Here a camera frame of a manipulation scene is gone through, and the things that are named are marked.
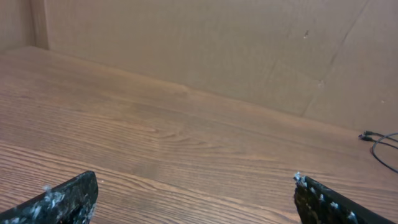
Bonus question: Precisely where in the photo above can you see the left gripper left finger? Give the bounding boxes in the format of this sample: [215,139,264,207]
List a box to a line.
[1,170,99,224]

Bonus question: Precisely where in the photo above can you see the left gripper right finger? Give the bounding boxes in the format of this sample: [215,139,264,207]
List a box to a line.
[294,172,392,224]

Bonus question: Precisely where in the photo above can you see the black cable silver plug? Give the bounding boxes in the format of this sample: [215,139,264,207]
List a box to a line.
[358,131,397,173]

